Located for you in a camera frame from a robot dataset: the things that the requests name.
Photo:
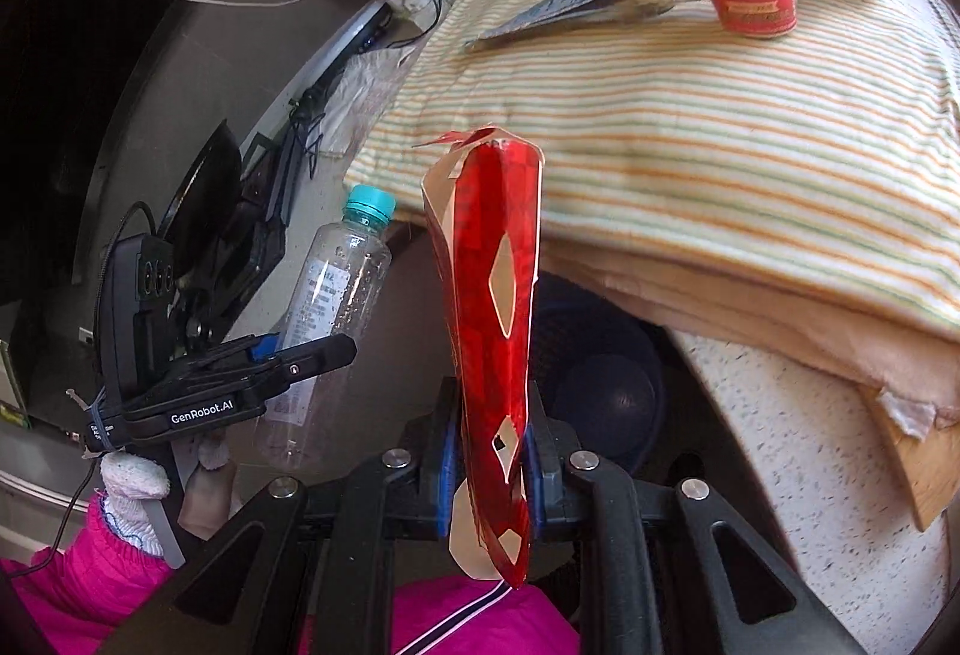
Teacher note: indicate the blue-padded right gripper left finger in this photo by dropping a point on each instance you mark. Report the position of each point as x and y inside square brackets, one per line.
[440, 459]

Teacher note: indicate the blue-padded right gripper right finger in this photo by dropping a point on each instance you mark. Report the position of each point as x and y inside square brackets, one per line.
[553, 501]

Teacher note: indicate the clear plastic bottle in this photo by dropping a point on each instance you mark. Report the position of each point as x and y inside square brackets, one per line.
[336, 292]

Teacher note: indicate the red snack bag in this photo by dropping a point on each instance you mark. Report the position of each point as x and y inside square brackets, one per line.
[482, 203]

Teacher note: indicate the blue trash basket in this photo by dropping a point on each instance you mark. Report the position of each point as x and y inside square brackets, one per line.
[596, 370]

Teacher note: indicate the white gloved left hand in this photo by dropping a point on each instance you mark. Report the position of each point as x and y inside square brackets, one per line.
[136, 488]

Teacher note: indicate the pink jacket sleeve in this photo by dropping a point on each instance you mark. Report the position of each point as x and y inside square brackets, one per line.
[80, 596]

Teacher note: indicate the striped yellow towel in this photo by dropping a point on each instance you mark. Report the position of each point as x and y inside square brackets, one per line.
[824, 162]

